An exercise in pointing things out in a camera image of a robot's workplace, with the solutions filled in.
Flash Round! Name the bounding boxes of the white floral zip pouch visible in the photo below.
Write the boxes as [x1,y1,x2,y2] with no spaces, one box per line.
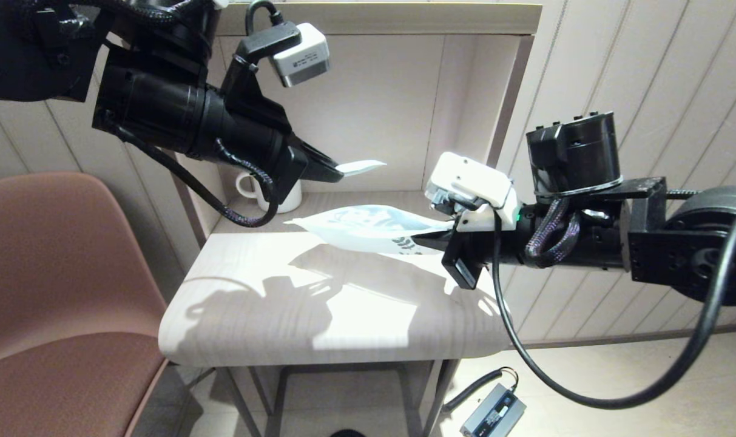
[283,205,457,256]

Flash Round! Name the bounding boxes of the white ribbed ceramic mug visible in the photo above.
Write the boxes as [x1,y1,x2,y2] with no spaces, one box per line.
[236,172,303,214]

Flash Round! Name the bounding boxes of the beige wooden desk with hutch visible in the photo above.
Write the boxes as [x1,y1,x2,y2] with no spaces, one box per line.
[112,2,544,437]

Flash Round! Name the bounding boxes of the grey power adapter box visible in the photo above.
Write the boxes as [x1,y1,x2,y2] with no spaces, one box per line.
[460,384,527,437]

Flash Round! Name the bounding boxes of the brown pink chair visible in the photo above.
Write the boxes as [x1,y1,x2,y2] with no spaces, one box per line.
[0,172,169,437]

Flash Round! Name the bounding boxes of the purple black braided cable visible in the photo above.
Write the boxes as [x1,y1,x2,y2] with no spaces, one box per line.
[524,197,582,269]

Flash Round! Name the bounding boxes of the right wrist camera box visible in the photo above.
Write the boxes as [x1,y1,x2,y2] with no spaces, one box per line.
[425,185,470,217]

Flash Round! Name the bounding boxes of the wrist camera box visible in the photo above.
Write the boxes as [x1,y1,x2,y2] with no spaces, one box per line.
[271,23,331,88]
[425,185,470,217]

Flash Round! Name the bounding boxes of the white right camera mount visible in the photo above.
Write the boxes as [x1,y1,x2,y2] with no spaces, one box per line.
[431,152,521,233]

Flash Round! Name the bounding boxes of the black braided cable loop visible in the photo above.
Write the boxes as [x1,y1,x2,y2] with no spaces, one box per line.
[104,112,280,229]

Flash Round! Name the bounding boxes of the short black camera cable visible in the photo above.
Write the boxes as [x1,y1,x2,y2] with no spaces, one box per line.
[234,0,302,69]

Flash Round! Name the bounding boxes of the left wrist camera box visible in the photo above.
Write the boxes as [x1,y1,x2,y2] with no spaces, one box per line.
[271,23,331,88]

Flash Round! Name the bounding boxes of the black coiled power cable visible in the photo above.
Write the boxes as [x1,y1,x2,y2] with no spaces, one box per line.
[442,369,519,416]

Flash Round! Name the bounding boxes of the long black smooth cable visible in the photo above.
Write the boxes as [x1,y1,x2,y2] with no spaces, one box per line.
[492,203,736,409]

